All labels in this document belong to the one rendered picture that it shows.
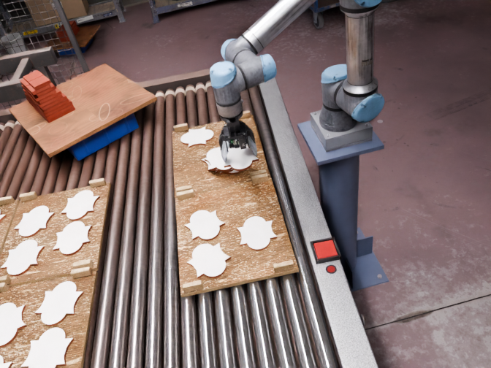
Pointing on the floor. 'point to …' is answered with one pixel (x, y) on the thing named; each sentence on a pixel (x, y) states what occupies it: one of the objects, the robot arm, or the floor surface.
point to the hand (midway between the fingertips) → (240, 155)
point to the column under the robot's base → (345, 207)
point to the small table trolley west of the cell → (321, 10)
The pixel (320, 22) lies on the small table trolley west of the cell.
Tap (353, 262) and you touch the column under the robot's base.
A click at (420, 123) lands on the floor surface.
